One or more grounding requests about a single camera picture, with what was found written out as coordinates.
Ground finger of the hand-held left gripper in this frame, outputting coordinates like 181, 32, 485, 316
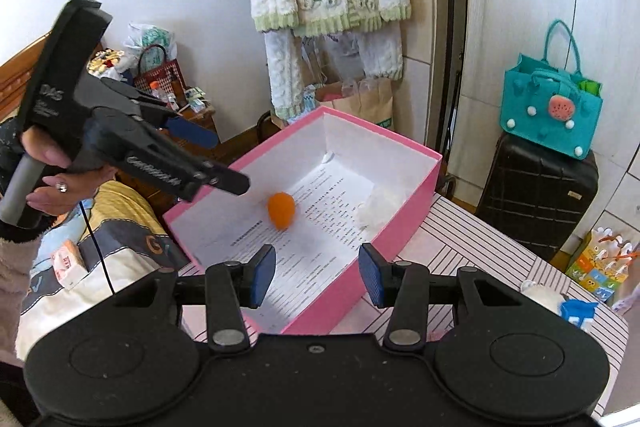
150, 127, 251, 198
100, 78, 221, 148

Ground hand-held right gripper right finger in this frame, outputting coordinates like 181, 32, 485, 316
359, 242, 501, 353

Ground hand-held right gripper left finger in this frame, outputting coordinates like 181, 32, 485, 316
150, 243, 277, 354

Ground pink storage box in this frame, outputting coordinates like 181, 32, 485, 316
164, 106, 443, 337

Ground blue wipes pack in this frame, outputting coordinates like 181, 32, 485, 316
560, 299, 599, 327

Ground person's left hand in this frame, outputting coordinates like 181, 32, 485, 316
20, 127, 116, 220

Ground wooden nightstand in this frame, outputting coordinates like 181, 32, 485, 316
170, 99, 221, 152

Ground wooden bed headboard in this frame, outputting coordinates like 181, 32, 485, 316
0, 32, 106, 122

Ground wrapped flower bouquet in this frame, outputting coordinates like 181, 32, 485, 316
86, 48, 126, 80

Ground red mesh basket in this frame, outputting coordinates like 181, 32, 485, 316
134, 44, 187, 95

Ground printed paper sheet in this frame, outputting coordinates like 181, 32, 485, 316
192, 162, 373, 333

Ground white green plastic bag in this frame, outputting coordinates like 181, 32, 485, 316
122, 23, 178, 62

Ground yellow grey printed bedding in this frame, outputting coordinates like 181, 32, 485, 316
15, 179, 193, 358

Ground striped pink tablecloth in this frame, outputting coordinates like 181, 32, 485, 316
177, 192, 628, 358

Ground white fleece pants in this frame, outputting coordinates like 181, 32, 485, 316
262, 24, 403, 122

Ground brown paper bag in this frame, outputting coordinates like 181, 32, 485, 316
314, 77, 396, 132

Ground black suitcase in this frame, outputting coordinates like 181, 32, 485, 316
475, 132, 599, 263

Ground orange white tissue pack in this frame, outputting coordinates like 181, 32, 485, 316
50, 239, 91, 290

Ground colourful cardboard box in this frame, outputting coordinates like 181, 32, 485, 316
565, 227, 640, 308

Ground teal felt tote bag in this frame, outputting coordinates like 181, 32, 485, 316
501, 19, 603, 159

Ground black cable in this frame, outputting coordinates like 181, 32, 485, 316
75, 199, 116, 295

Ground dark door frame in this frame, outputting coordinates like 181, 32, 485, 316
435, 0, 471, 198

